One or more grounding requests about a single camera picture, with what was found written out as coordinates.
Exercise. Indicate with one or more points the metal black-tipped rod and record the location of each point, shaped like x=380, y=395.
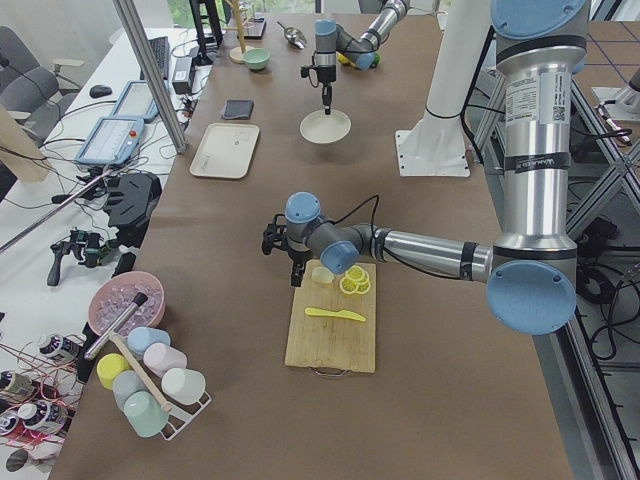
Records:
x=138, y=300

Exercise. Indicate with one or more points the mint green bowl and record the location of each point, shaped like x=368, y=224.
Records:
x=256, y=59

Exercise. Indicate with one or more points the yellow cup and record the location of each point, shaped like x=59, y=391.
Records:
x=109, y=367

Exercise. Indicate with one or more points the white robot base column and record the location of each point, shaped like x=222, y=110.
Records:
x=436, y=144

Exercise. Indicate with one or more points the white cup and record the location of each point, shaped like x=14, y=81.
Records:
x=184, y=385

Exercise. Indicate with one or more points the pink bowl with ice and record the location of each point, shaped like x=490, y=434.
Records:
x=118, y=293

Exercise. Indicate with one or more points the cream rectangular tray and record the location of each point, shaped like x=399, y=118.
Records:
x=225, y=151

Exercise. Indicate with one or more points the black keyboard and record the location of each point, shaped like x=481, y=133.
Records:
x=161, y=51

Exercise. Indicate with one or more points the pink cup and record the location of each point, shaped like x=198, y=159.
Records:
x=159, y=358

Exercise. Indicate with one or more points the yellow lemon left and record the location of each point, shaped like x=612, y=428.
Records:
x=343, y=59

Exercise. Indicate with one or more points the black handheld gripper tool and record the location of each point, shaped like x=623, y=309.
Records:
x=86, y=246

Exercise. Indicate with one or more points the lemon slices stack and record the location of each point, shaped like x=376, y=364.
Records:
x=356, y=281

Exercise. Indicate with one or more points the wooden mug tree stand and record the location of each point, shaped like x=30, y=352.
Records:
x=237, y=53

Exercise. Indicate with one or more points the grey folded cloth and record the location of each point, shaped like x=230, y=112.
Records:
x=237, y=109

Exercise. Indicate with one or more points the grey-blue cup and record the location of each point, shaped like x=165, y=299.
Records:
x=125, y=385

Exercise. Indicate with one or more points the cream round plate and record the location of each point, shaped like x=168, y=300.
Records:
x=320, y=128

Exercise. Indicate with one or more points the blue teach pendant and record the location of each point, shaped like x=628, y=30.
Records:
x=136, y=100
x=112, y=141

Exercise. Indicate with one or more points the mint green cup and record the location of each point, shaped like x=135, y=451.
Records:
x=145, y=414

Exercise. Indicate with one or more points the black computer mouse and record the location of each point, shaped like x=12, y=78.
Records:
x=99, y=91

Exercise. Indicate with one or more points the black folded stand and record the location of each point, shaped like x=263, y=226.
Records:
x=131, y=199

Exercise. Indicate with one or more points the wooden rack handle stick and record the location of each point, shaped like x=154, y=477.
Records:
x=135, y=365

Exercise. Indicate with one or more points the yellow plastic knife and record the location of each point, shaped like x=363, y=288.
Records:
x=342, y=314

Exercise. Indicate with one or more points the metal scoop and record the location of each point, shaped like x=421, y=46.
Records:
x=293, y=35

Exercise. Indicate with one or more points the grey office chair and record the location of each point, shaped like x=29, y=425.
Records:
x=35, y=96

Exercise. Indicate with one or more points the bamboo cutting board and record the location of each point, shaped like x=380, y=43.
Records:
x=329, y=343

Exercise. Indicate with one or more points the near blue teach pendant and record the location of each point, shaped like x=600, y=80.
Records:
x=112, y=141

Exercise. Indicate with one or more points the aluminium frame post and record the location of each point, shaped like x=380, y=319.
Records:
x=136, y=34

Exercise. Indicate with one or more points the far blue teach pendant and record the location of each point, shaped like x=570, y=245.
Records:
x=136, y=100

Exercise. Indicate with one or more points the white wire cup rack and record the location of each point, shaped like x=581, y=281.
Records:
x=181, y=416

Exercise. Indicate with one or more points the blue cup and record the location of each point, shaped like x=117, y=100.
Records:
x=141, y=338

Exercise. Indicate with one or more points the black power adapter box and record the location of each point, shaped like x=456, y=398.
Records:
x=183, y=75

